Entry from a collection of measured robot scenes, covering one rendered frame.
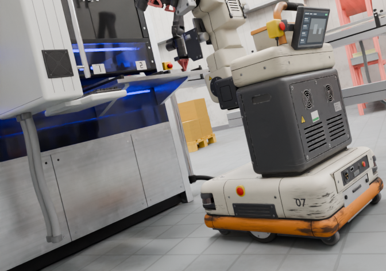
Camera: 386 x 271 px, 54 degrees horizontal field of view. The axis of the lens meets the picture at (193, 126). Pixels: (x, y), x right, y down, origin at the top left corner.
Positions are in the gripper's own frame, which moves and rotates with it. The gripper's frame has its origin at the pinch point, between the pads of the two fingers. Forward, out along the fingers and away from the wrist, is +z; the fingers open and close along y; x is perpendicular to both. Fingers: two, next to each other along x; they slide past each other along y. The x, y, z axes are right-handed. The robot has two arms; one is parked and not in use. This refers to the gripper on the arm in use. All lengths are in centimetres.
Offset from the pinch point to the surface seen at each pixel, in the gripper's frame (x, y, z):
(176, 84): 0.6, 10.2, 7.2
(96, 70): 43, 33, -10
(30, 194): 99, 32, 51
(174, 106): -30, 48, 20
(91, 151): 60, 32, 37
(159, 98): 0.6, 29.2, 13.5
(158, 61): -9.1, 32.9, -13.2
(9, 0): 107, -13, -33
